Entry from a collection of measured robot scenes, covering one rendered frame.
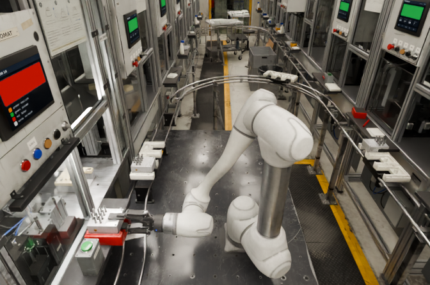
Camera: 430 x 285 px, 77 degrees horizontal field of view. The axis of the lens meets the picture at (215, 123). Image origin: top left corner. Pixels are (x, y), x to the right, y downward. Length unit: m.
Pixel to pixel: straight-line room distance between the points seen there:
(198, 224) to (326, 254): 1.48
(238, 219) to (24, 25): 1.12
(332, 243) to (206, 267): 1.35
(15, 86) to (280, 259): 1.11
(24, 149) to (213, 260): 0.98
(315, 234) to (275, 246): 1.36
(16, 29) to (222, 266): 1.26
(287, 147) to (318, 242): 1.74
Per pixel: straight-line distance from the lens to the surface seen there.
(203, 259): 1.52
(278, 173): 1.00
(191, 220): 1.21
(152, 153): 1.86
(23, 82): 0.97
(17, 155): 0.99
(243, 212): 1.35
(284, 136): 0.87
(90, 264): 1.23
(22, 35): 1.03
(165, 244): 1.59
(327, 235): 2.62
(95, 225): 1.31
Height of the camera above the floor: 1.94
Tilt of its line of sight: 29 degrees down
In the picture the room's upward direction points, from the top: straight up
